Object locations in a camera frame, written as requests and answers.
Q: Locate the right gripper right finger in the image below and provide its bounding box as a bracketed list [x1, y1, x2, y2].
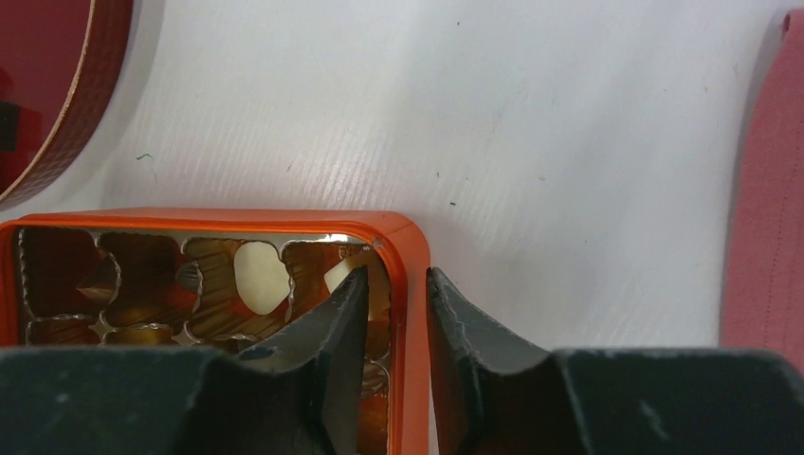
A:
[427, 268, 803, 454]

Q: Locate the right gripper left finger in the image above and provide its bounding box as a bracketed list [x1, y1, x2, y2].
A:
[1, 267, 369, 454]

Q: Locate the white rounded chocolate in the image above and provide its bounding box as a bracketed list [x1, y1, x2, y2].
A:
[233, 241, 290, 316]

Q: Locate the white square chocolate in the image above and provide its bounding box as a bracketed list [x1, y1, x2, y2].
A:
[324, 249, 391, 320]

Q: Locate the orange compartment chocolate box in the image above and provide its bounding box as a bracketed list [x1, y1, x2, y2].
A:
[1, 208, 430, 454]

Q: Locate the dark ribbed chocolate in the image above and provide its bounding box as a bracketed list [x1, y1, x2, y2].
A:
[174, 261, 203, 295]

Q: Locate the pink cloth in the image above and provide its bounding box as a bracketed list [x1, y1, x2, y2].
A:
[720, 9, 803, 370]

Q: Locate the round dark red plate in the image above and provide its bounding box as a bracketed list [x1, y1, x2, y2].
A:
[1, 1, 134, 209]

